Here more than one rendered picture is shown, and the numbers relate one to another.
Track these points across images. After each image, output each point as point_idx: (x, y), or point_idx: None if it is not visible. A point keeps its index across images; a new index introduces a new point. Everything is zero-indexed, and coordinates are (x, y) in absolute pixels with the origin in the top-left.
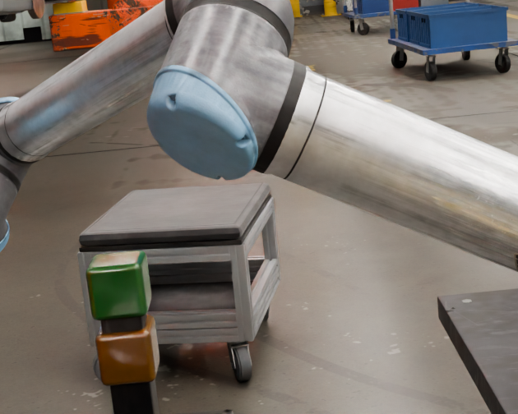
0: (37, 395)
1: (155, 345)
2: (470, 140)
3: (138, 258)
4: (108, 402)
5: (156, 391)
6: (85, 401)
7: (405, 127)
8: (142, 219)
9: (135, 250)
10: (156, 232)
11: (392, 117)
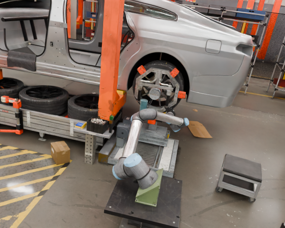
0: (217, 170)
1: (111, 122)
2: (131, 134)
3: (111, 116)
4: (212, 176)
5: (111, 125)
6: (213, 174)
7: (131, 128)
8: (233, 159)
9: (224, 160)
10: (225, 160)
11: (132, 127)
